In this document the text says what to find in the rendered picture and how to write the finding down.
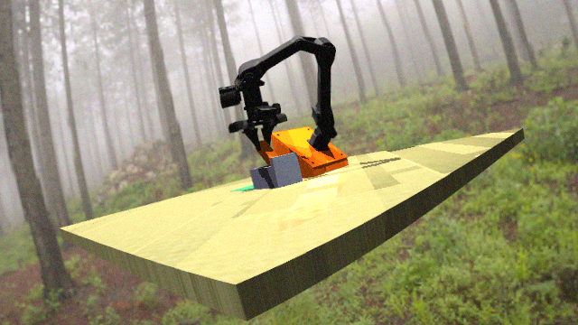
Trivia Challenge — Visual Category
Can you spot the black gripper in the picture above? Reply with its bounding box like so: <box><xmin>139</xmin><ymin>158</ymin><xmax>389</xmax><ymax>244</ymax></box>
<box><xmin>228</xmin><ymin>99</ymin><xmax>288</xmax><ymax>151</ymax></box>

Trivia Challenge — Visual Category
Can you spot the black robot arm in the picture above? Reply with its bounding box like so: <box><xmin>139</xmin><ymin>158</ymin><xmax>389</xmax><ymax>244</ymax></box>
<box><xmin>219</xmin><ymin>35</ymin><xmax>337</xmax><ymax>151</ymax></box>

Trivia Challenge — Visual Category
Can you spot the orange l-shaped part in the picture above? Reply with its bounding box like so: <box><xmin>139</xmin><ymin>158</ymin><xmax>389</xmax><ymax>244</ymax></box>
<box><xmin>256</xmin><ymin>140</ymin><xmax>278</xmax><ymax>166</ymax></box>

